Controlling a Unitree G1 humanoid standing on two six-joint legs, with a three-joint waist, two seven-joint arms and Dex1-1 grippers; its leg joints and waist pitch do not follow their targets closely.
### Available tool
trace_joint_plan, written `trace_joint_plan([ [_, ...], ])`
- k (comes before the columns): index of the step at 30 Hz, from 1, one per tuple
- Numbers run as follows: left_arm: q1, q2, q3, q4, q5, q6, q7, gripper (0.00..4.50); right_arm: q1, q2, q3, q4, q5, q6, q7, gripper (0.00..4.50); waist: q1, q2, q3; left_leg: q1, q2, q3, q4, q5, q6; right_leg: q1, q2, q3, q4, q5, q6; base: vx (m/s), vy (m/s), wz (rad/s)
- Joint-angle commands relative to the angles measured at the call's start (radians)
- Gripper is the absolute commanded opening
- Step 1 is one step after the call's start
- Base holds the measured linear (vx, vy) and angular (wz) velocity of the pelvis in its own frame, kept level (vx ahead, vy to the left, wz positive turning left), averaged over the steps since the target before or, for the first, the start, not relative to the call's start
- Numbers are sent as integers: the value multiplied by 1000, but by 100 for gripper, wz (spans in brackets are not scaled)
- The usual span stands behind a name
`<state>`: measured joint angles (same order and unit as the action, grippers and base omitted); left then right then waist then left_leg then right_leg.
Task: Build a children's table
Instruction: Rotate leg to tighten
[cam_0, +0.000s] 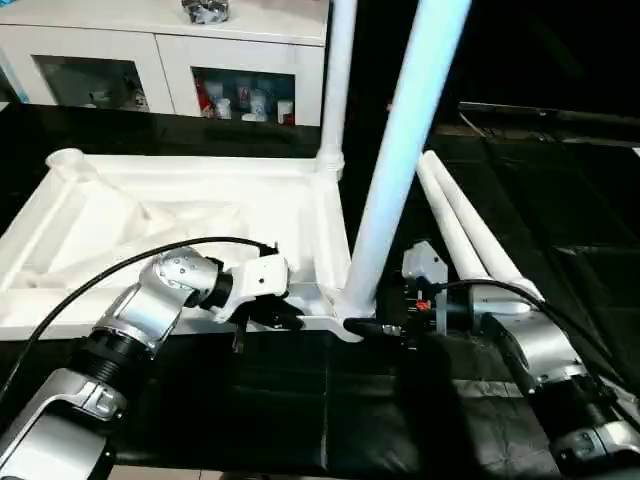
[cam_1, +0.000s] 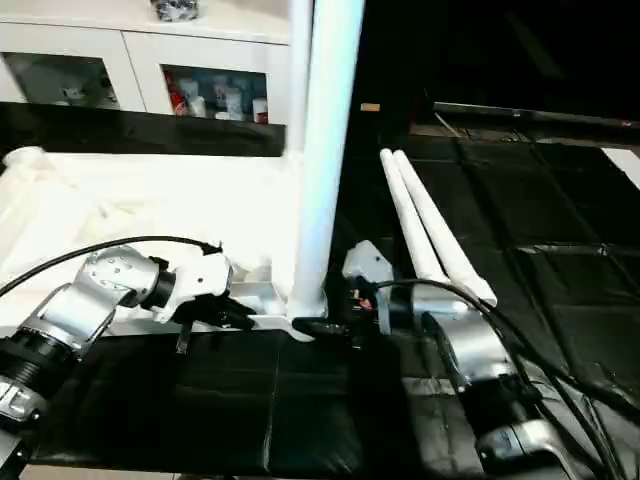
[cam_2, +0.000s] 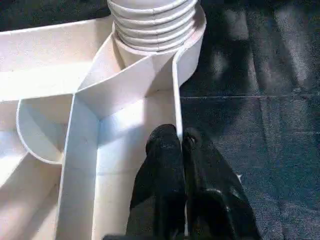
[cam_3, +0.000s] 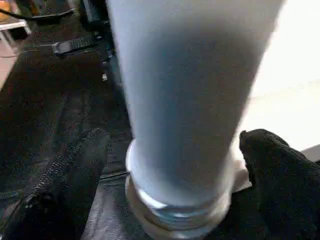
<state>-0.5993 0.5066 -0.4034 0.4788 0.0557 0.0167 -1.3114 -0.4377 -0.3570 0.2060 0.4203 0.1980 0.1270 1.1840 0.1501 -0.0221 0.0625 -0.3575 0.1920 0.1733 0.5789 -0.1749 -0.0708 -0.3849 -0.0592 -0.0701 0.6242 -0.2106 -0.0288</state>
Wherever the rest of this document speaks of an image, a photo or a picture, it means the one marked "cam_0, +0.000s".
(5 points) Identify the white plastic table top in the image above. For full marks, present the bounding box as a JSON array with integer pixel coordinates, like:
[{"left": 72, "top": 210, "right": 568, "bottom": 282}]
[{"left": 0, "top": 148, "right": 366, "bottom": 343}]

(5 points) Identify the white plastic table leg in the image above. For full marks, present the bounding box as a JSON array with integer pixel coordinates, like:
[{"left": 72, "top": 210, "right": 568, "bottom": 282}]
[
  {"left": 316, "top": 0, "right": 359, "bottom": 177},
  {"left": 415, "top": 155, "right": 493, "bottom": 283},
  {"left": 425, "top": 150, "right": 547, "bottom": 303},
  {"left": 340, "top": 0, "right": 473, "bottom": 321}
]

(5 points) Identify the black work mat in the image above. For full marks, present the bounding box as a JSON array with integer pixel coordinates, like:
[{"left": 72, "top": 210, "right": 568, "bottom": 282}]
[{"left": 0, "top": 100, "right": 640, "bottom": 476}]

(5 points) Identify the white glass-door cabinet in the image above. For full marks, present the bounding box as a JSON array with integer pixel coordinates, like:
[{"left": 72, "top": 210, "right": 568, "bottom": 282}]
[{"left": 0, "top": 0, "right": 331, "bottom": 127}]

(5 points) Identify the grey crumpled object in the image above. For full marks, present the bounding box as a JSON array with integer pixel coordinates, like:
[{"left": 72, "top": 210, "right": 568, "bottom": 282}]
[{"left": 182, "top": 0, "right": 230, "bottom": 25}]

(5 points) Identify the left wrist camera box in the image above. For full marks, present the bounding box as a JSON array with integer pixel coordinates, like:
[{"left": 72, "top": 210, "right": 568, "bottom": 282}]
[{"left": 214, "top": 254, "right": 292, "bottom": 324}]

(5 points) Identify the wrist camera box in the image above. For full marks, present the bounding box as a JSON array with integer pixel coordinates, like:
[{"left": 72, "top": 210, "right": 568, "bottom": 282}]
[
  {"left": 400, "top": 240, "right": 449, "bottom": 287},
  {"left": 214, "top": 254, "right": 292, "bottom": 324}
]

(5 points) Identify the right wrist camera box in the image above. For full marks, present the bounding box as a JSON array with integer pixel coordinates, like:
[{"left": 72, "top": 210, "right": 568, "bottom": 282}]
[{"left": 400, "top": 240, "right": 449, "bottom": 287}]

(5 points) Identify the dark long rail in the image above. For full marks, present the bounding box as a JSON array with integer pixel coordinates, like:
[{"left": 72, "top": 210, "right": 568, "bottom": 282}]
[{"left": 460, "top": 100, "right": 640, "bottom": 122}]

